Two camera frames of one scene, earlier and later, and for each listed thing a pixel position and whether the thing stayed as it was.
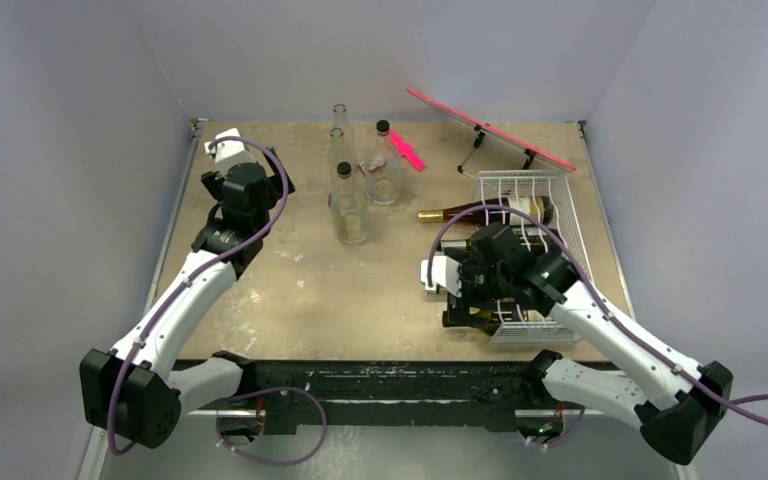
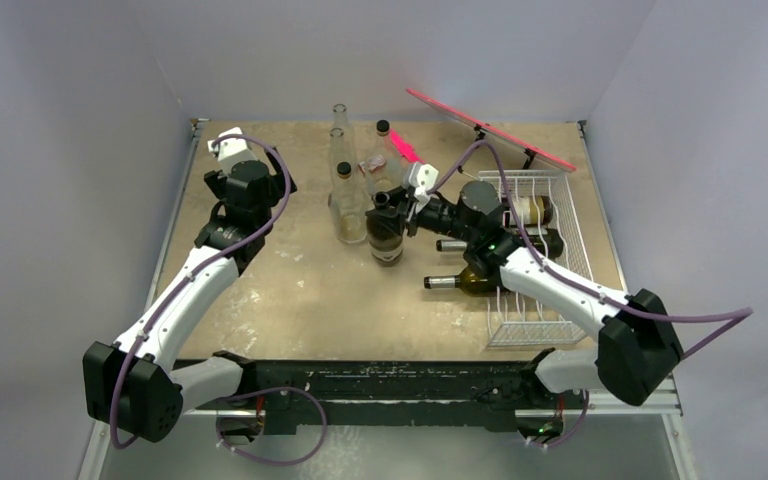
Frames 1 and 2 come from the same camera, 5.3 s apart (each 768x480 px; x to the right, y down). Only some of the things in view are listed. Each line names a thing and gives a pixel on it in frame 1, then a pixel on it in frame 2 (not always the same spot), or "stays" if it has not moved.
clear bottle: x=341 y=152 stays
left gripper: x=275 y=183 stays
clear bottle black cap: x=384 y=184 stays
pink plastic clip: x=406 y=150 stays
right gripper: x=459 y=304 to x=397 y=213
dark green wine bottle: x=481 y=318 to x=384 y=226
